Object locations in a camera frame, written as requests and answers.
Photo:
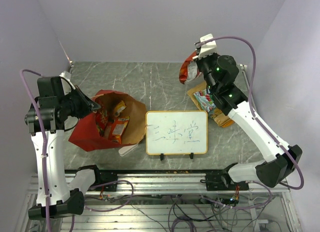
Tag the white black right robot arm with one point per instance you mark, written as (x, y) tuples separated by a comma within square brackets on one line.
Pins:
[(280, 158)]

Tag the small yellow snack packet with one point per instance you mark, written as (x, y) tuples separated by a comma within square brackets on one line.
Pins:
[(119, 108)]

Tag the white whiteboard eraser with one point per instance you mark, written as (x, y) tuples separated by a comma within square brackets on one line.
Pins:
[(127, 149)]

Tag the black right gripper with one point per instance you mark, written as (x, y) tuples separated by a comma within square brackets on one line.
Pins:
[(202, 58)]

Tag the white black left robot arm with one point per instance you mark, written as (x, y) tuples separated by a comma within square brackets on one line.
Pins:
[(57, 100)]

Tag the red orange snack bag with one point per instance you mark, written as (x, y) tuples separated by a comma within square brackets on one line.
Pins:
[(101, 120)]

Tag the aluminium frame base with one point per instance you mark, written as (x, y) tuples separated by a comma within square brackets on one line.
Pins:
[(183, 182)]

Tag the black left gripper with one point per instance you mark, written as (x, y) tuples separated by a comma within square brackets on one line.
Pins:
[(88, 105)]

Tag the green red candy bag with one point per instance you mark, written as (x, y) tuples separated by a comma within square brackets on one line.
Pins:
[(205, 101)]

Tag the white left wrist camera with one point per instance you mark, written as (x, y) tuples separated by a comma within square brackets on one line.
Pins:
[(66, 79)]

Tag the red paper bag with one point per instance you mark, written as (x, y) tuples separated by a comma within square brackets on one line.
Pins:
[(86, 136)]

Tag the tan teal chips bag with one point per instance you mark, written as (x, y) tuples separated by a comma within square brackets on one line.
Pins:
[(218, 116)]

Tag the orange white snack packet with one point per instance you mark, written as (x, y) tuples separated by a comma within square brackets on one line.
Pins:
[(115, 129)]

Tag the yellow framed whiteboard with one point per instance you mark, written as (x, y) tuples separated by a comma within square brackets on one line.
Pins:
[(176, 132)]

